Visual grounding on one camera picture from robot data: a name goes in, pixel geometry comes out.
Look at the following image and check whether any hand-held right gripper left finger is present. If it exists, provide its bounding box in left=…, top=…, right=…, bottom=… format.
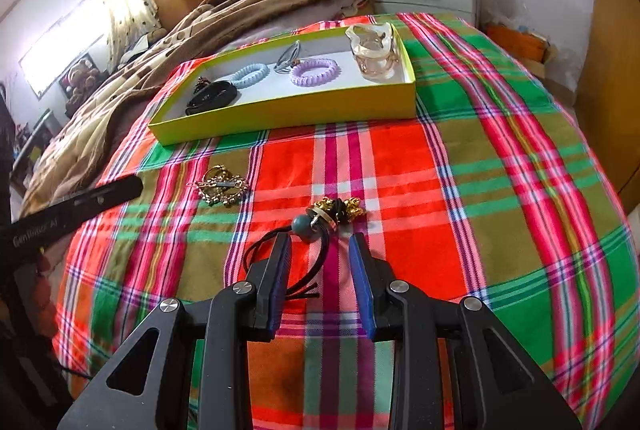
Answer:
left=57, top=233, right=293, bottom=430

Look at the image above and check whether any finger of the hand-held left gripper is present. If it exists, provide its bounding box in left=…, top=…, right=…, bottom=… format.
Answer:
left=62, top=175, right=144, bottom=224

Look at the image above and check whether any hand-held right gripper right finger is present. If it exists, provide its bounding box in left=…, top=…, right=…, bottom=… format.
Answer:
left=348, top=233, right=583, bottom=430

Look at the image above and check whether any black cord hair tie with bead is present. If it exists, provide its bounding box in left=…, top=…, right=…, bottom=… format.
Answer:
left=248, top=196, right=370, bottom=298

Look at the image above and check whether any gold rhinestone hair clip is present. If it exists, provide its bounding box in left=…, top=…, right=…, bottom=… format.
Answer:
left=186, top=164, right=249, bottom=207

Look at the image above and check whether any black wrist band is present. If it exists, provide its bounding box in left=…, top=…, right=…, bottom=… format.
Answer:
left=186, top=80, right=242, bottom=116

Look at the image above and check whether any yellow-green shallow cardboard box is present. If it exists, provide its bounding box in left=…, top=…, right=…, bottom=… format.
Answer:
left=148, top=21, right=417, bottom=145

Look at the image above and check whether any light blue spiral hair tie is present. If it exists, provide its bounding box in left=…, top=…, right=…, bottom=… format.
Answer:
left=230, top=63, right=271, bottom=89

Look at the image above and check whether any purple spiral hair tie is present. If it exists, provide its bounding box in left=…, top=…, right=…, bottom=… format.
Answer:
left=290, top=58, right=343, bottom=87

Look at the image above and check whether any pearl white hair claw clip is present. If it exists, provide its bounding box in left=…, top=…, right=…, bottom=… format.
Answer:
left=346, top=23, right=401, bottom=84

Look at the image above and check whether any dark object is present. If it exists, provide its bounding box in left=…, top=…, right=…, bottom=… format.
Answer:
left=0, top=95, right=21, bottom=221

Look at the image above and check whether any red green plaid bed sheet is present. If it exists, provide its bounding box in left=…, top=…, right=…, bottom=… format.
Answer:
left=52, top=13, right=640, bottom=430

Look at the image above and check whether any brown teddy bear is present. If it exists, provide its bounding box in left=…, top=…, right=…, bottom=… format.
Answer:
left=59, top=53, right=101, bottom=104

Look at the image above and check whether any bright window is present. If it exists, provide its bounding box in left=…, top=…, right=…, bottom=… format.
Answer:
left=19, top=0, right=111, bottom=98

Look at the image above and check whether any brown patterned blanket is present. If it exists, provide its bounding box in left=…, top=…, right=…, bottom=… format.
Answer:
left=20, top=0, right=373, bottom=211

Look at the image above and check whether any orange storage box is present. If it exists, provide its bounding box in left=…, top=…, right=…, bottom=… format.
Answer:
left=485, top=24, right=551, bottom=64

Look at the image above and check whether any wooden door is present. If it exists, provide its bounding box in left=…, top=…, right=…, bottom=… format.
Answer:
left=575, top=0, right=640, bottom=196

